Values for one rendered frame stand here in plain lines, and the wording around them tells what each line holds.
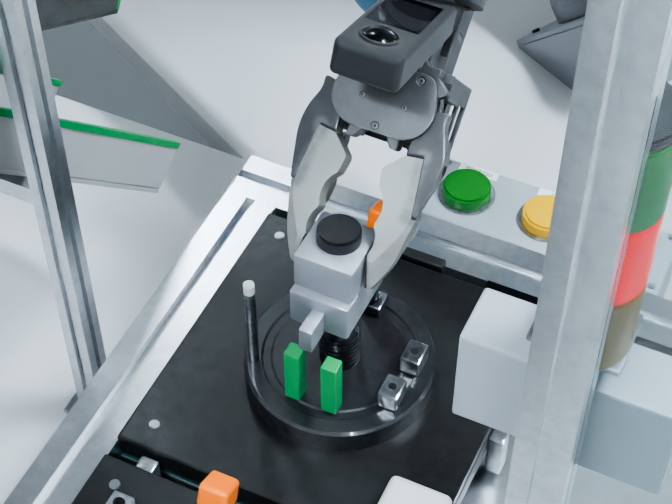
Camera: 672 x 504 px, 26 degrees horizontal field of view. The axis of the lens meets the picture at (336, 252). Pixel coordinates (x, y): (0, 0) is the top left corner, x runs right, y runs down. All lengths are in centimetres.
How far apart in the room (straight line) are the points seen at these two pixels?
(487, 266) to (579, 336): 49
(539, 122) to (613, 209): 82
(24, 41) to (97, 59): 190
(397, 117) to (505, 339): 24
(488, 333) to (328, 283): 22
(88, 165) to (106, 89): 167
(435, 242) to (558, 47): 34
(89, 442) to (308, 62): 55
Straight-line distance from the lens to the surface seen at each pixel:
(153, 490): 103
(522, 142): 140
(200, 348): 109
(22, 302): 129
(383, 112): 96
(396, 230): 95
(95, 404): 109
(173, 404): 107
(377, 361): 106
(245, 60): 148
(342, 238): 95
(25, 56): 92
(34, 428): 121
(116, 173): 112
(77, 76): 278
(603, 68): 56
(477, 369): 77
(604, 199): 60
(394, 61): 88
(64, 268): 106
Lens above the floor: 184
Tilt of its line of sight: 49 degrees down
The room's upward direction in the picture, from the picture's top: straight up
